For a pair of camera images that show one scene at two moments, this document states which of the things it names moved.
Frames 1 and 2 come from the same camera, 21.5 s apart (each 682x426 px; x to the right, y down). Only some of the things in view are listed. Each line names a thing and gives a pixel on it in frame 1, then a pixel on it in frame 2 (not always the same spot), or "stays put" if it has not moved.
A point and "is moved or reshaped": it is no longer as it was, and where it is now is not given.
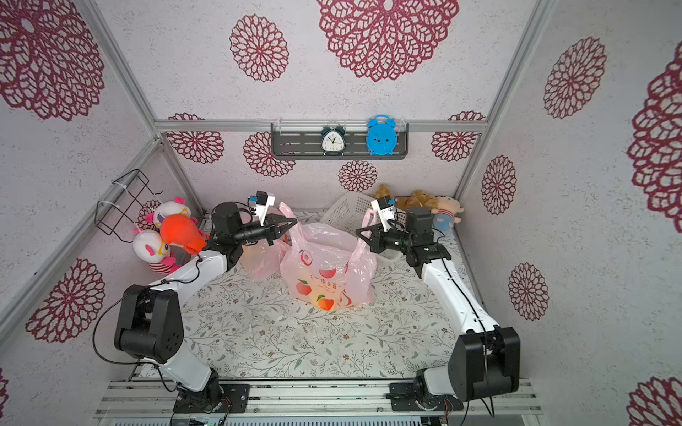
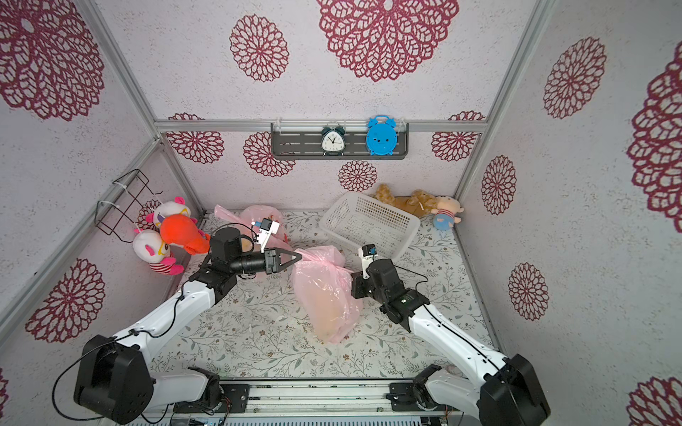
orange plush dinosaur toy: (180, 229) stays put
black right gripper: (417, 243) → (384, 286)
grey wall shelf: (304, 141) stays put
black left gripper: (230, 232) → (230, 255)
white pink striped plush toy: (149, 248) stays put
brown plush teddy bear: (417, 198) stays put
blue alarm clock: (382, 136) stays put
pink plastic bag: (327, 266) is moved or reshaped
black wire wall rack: (118, 208) stays put
